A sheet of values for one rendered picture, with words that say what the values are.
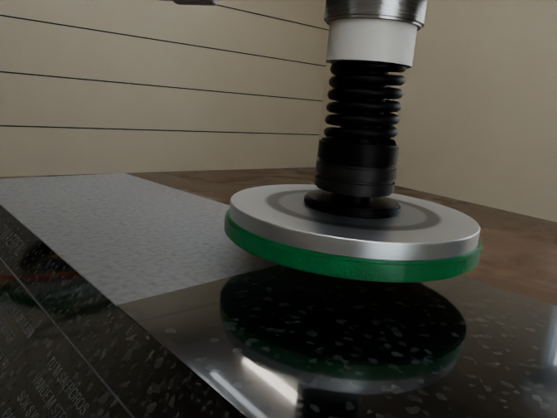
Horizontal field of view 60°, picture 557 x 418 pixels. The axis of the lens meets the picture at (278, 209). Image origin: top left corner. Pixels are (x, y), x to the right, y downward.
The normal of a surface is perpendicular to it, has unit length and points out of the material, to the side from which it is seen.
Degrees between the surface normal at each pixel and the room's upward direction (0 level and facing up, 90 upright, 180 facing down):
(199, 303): 0
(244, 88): 90
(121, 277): 0
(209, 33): 90
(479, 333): 0
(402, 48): 90
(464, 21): 90
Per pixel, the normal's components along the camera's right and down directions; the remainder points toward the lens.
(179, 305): 0.08, -0.97
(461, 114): -0.77, 0.07
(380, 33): 0.00, 0.22
